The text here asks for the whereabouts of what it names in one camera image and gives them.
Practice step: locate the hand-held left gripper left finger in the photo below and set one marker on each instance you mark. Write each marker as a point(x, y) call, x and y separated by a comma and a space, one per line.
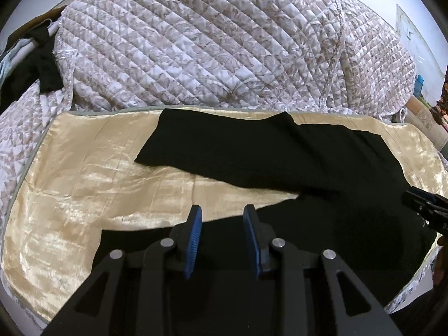
point(194, 238)

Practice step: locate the blue container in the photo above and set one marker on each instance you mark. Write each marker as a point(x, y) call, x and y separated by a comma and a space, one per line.
point(419, 84)

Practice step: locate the floral quilted bedspread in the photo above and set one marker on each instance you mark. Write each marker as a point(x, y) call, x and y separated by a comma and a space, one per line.
point(210, 42)

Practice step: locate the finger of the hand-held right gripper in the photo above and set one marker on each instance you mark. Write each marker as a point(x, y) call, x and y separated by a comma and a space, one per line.
point(425, 203)

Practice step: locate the dark cloth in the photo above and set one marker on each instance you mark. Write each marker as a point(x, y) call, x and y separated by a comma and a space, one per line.
point(45, 66)

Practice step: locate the light blue cloth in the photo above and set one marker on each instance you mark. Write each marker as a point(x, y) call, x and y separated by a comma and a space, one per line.
point(9, 63)

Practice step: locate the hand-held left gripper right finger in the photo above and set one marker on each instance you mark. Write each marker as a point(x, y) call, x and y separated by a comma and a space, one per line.
point(250, 238)

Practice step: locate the gold satin blanket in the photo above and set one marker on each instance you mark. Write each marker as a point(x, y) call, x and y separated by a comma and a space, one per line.
point(87, 168)

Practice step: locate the patterned cardboard roll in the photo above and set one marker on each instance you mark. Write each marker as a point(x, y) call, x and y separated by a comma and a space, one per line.
point(423, 115)

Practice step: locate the black pants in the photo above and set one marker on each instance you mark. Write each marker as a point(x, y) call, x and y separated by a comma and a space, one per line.
point(280, 154)

